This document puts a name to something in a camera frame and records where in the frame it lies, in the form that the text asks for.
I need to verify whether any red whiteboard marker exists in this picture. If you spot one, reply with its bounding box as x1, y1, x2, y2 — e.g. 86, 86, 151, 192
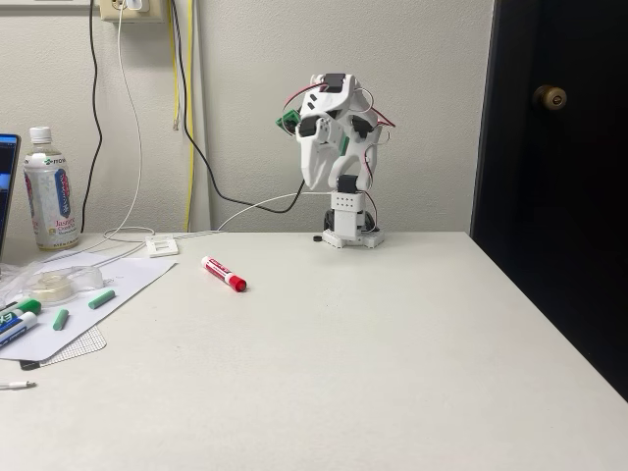
199, 255, 248, 294

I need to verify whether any green cap whiteboard marker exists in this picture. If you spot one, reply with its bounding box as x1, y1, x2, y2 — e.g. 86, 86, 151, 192
0, 296, 43, 323

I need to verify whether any blue label whiteboard marker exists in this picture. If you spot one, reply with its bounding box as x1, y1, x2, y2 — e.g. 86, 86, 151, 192
0, 310, 39, 350

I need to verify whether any small white plastic plate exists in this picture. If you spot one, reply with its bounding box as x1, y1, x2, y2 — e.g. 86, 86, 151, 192
144, 235, 181, 259

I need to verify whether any white paper sheet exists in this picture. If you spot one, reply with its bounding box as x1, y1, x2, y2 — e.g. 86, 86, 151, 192
0, 253, 179, 363

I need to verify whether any brass door knob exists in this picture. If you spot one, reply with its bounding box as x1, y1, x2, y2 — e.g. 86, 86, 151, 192
533, 84, 569, 114

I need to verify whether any black door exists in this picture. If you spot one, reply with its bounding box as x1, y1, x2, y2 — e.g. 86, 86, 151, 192
469, 0, 628, 403

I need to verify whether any clear plastic tea bottle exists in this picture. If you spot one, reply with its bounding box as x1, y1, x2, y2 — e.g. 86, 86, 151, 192
23, 126, 80, 252

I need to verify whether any mesh pattern mat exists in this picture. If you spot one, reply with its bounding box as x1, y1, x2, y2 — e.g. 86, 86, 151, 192
19, 325, 109, 372

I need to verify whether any laptop computer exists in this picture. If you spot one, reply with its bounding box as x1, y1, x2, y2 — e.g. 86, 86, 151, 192
0, 133, 23, 266

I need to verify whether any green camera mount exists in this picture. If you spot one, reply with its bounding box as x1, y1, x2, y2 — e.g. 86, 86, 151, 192
274, 107, 351, 154

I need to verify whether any red black servo wire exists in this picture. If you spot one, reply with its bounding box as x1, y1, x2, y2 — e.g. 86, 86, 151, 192
281, 81, 327, 113

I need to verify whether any white robot power cable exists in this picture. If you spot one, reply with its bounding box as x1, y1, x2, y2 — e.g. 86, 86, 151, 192
175, 191, 336, 241

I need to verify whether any yellow cable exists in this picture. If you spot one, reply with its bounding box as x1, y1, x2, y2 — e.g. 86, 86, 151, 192
168, 0, 196, 233

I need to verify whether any thick black camera cable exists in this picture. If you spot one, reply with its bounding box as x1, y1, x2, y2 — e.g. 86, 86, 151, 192
171, 0, 306, 215

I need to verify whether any white charger cable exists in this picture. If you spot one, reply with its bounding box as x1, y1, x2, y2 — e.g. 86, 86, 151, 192
63, 5, 156, 261

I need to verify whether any thin black hanging cable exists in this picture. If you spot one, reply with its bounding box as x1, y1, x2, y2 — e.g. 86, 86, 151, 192
79, 0, 104, 235

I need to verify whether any beige wall outlet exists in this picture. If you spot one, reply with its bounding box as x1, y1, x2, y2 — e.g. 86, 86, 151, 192
99, 0, 166, 25

